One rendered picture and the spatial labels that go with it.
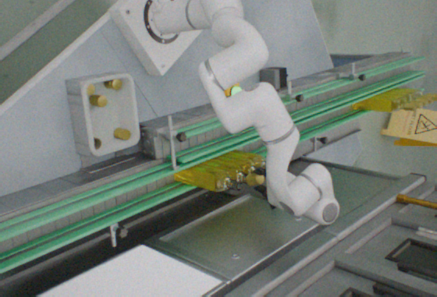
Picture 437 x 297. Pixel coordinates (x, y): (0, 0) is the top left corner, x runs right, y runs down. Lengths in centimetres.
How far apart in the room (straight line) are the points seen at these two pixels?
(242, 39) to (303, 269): 60
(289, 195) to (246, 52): 35
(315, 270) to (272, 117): 44
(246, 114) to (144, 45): 58
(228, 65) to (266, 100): 13
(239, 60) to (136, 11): 52
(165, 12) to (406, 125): 352
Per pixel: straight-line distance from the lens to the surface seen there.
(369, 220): 164
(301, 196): 123
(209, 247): 144
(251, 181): 151
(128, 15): 159
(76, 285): 136
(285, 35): 225
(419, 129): 481
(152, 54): 163
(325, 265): 139
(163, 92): 175
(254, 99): 113
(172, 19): 157
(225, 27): 122
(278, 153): 118
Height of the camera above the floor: 208
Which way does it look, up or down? 43 degrees down
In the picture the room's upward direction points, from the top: 101 degrees clockwise
